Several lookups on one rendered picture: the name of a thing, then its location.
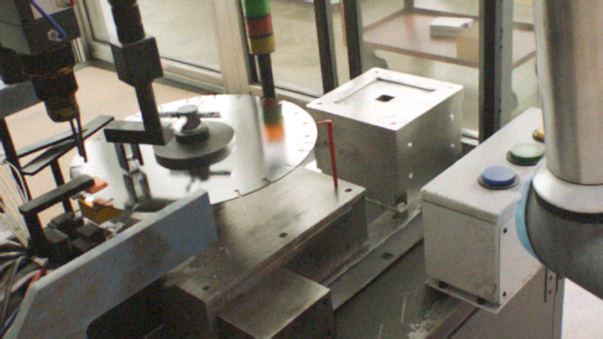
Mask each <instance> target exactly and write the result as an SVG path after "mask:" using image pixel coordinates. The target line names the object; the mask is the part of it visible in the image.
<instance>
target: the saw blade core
mask: <svg viewBox="0 0 603 339"><path fill-rule="evenodd" d="M203 98H205V103H203V104H202V105H201V106H200V107H199V108H198V110H207V111H222V112H223V117H221V119H200V120H201V121H216V122H222V123H225V124H227V125H229V126H231V127H232V128H233V130H234V134H235V143H234V145H233V147H232V148H231V149H230V150H229V151H227V152H225V153H224V154H221V155H219V156H217V157H215V159H212V160H210V161H205V162H199V163H195V164H188V165H173V164H168V163H163V162H161V161H158V160H157V159H156V157H155V156H154V154H153V146H152V145H141V144H139V145H140V149H141V153H142V156H143V161H144V166H140V165H139V169H137V170H134V171H128V172H126V171H125V170H123V169H122V168H120V166H119V162H118V156H117V152H116V148H115V145H113V143H106V138H105V135H104V132H103V130H102V131H101V132H99V133H98V134H96V135H94V136H93V137H92V138H91V140H89V141H88V142H87V143H86V144H85V148H86V152H87V157H88V163H84V160H83V157H80V156H79V154H78V152H77V153H76V155H75V156H74V159H73V161H72V163H71V167H70V179H71V180H73V179H75V178H78V177H80V175H82V174H84V173H86V174H88V175H91V176H92V175H94V176H96V178H100V179H103V180H105V181H107V183H108V187H106V188H104V189H102V190H101V191H99V192H96V193H94V194H93V196H91V194H89V193H87V192H85V191H81V192H80V193H81V194H83V196H84V198H86V199H88V198H89V197H92V200H91V202H93V203H95V204H99V205H102V206H104V205H105V207H108V208H112V209H117V210H122V211H129V212H133V211H135V212H141V213H157V212H159V211H160V210H161V209H163V208H164V207H166V206H169V205H171V204H173V203H175V202H177V201H178V200H180V199H181V198H183V197H184V196H186V195H188V194H190V193H191V192H193V191H195V190H197V189H198V188H203V189H205V190H207V191H208V192H209V196H210V201H211V205H216V204H223V203H226V202H230V201H232V200H235V199H238V198H239V196H238V194H237V193H236V191H238V193H239V195H240V196H246V195H248V194H251V193H253V192H256V191H258V190H259V189H263V188H265V187H268V186H270V185H271V183H272V184H274V183H275V182H276V181H278V180H280V179H282V178H284V176H286V175H287V174H289V173H290V172H292V171H293V170H294V168H297V167H298V166H299V165H300V164H302V163H303V162H304V161H305V160H306V159H307V157H308V156H309V154H310V152H311V151H312V149H313V147H314V145H315V143H316V137H317V131H316V127H315V124H314V122H313V120H312V119H311V116H310V115H309V114H308V113H307V112H306V111H304V110H303V109H300V108H298V107H296V106H294V105H293V104H291V103H287V102H285V101H282V100H275V99H271V97H266V96H258V95H247V94H243V95H242V96H241V95H240V94H225V95H215V100H214V95H212V96H203ZM239 98H240V99H239ZM196 100H197V97H196V98H191V99H188V101H189V103H188V102H187V99H186V100H181V101H176V102H172V103H169V104H164V105H161V108H162V109H161V108H160V107H159V106H158V109H159V110H177V108H179V107H181V106H183V105H189V104H193V103H194V102H195V101H196ZM280 106H282V107H280ZM306 136H307V137H306ZM303 143H314V144H303ZM300 151H302V152H300ZM79 167H80V168H79ZM266 180H267V181H268V182H267V181H266ZM269 182H270V183H269ZM111 200H113V201H111ZM139 204H140V205H139ZM137 205H138V206H137ZM136 206H137V207H136ZM134 209H135V210H134Z"/></svg>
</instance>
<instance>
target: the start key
mask: <svg viewBox="0 0 603 339"><path fill-rule="evenodd" d="M542 157H543V150H542V148H541V147H539V146H538V145H535V144H530V143H522V144H518V145H514V146H513V147H512V148H511V158H512V159H513V160H515V161H520V162H535V161H539V160H541V159H542Z"/></svg>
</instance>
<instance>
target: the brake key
mask: <svg viewBox="0 0 603 339"><path fill-rule="evenodd" d="M482 181H483V182H484V183H486V184H488V185H491V186H507V185H510V184H511V183H513V182H514V181H515V172H514V170H513V169H511V168H509V167H506V166H491V167H488V168H486V169H483V171H482Z"/></svg>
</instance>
